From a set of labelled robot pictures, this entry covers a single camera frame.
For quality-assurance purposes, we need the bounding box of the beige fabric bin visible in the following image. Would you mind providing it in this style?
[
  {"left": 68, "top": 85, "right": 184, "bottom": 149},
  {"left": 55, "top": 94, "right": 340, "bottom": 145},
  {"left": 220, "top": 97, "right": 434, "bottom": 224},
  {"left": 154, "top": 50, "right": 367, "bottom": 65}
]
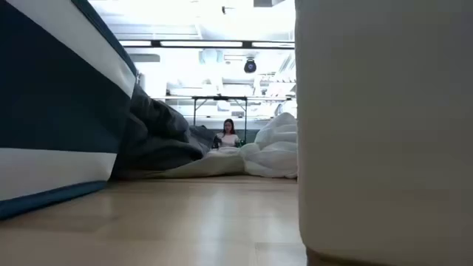
[{"left": 294, "top": 0, "right": 473, "bottom": 266}]

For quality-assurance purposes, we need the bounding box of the white garment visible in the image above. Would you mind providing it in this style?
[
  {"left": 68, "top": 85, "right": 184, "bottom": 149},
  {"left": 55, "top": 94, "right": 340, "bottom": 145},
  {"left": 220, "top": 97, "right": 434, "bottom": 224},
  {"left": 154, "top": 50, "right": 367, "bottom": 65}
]
[{"left": 242, "top": 112, "right": 299, "bottom": 180}]

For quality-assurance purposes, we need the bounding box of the black overhead frame bar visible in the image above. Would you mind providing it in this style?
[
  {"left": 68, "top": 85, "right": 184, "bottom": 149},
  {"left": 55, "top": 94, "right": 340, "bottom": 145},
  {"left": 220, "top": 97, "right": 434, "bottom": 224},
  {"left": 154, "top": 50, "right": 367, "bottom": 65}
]
[{"left": 118, "top": 38, "right": 296, "bottom": 50}]

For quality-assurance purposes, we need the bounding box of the dark grey garment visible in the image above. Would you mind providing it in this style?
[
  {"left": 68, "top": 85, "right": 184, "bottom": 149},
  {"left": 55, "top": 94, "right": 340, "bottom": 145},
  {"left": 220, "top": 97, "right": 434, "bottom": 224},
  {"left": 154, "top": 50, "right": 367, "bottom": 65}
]
[{"left": 110, "top": 83, "right": 217, "bottom": 178}]

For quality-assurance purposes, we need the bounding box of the beige garment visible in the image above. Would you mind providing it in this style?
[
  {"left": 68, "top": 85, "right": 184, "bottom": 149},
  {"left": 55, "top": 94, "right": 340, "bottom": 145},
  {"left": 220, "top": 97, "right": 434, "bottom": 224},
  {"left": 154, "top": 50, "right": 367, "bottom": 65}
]
[{"left": 121, "top": 146, "right": 248, "bottom": 181}]

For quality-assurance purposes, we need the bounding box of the person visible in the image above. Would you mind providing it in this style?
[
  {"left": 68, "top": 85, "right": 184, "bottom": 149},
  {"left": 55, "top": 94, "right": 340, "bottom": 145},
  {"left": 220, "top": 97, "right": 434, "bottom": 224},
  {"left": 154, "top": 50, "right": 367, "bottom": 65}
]
[{"left": 212, "top": 118, "right": 242, "bottom": 149}]

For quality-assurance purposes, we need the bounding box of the black frame background table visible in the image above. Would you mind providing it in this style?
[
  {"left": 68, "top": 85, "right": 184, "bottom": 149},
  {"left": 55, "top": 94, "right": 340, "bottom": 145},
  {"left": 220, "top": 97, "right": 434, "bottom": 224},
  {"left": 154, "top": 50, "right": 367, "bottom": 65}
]
[{"left": 191, "top": 95, "right": 248, "bottom": 143}]

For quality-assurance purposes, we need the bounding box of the navy white striped fabric bin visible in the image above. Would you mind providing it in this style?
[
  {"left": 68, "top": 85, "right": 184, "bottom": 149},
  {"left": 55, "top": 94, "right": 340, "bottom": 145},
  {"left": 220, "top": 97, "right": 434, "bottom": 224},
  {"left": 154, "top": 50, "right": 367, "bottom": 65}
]
[{"left": 0, "top": 0, "right": 138, "bottom": 221}]

